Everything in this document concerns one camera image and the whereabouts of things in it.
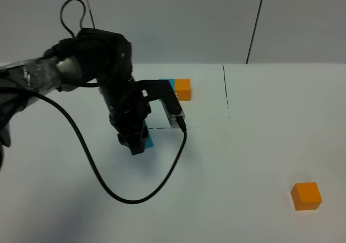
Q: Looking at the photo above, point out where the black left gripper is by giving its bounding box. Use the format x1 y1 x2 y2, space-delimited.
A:
100 77 151 156

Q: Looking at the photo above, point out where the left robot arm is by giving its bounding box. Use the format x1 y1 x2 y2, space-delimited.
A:
1 29 149 155

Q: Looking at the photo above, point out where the blue template block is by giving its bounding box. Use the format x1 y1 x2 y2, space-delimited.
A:
158 79 175 92

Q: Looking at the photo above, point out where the orange template block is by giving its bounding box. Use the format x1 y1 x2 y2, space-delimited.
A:
174 79 191 101

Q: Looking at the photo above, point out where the black left camera cable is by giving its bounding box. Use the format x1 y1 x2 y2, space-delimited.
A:
0 87 188 205

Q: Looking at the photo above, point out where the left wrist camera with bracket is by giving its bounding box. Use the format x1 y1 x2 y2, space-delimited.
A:
136 80 187 132

